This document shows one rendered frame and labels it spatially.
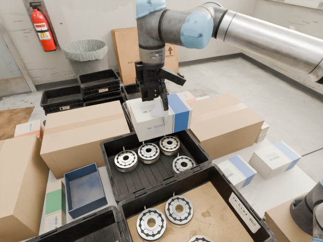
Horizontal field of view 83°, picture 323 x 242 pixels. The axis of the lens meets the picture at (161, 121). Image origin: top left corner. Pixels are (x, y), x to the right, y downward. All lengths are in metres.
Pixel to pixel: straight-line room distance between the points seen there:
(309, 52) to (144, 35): 0.38
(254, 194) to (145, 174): 0.53
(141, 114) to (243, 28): 0.38
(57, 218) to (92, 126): 0.42
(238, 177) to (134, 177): 0.47
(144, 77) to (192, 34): 0.20
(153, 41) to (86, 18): 2.64
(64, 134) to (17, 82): 2.56
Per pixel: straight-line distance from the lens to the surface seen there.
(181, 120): 0.66
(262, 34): 0.54
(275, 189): 1.09
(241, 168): 0.98
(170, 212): 0.73
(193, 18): 0.45
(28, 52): 3.32
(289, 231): 0.92
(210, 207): 0.79
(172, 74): 0.59
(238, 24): 0.55
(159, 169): 0.85
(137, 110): 0.65
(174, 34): 0.46
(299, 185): 1.18
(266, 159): 1.07
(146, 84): 0.57
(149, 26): 0.50
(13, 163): 0.99
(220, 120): 1.02
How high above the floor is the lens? 1.53
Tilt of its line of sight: 41 degrees down
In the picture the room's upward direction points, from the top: straight up
